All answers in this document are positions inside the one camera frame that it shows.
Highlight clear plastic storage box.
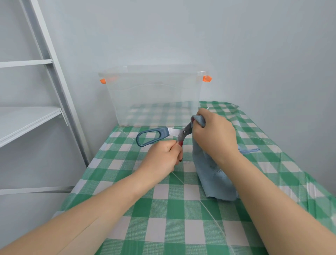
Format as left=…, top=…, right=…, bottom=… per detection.
left=98, top=64, right=212, bottom=128

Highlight blue microfibre cloth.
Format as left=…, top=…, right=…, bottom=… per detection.
left=190, top=115, right=260, bottom=201

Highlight blue handled steel scissors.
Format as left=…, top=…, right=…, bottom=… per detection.
left=136, top=105, right=212, bottom=147

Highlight person's left forearm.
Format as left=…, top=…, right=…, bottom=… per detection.
left=0, top=172, right=153, bottom=255

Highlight person's left hand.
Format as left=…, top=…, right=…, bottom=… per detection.
left=134, top=139, right=184, bottom=187

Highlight person's right hand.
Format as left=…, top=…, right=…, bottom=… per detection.
left=190, top=108, right=243, bottom=168

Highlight white metal shelf rack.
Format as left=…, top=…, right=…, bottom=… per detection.
left=0, top=0, right=91, bottom=195

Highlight person's right forearm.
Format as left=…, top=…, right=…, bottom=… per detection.
left=227, top=155, right=336, bottom=255

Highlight green white checkered tablecloth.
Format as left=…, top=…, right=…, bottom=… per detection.
left=52, top=101, right=336, bottom=255

